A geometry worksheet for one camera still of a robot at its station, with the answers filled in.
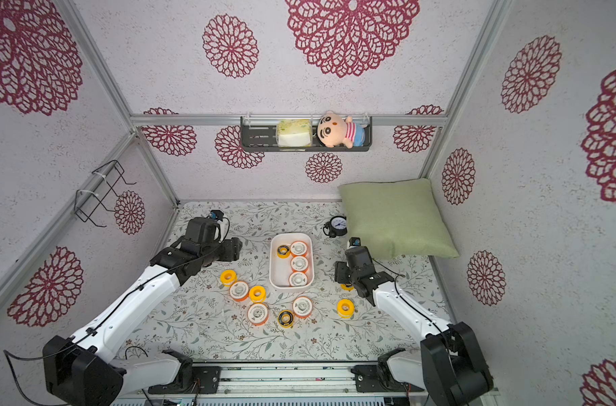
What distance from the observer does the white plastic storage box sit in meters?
0.92

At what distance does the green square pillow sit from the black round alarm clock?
1.6 inches

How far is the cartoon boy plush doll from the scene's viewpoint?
87cm

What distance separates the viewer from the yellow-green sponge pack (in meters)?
0.91

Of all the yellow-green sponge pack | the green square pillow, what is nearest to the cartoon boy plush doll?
the yellow-green sponge pack

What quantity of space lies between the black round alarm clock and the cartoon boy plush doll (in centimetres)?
34

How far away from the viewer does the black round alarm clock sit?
111cm
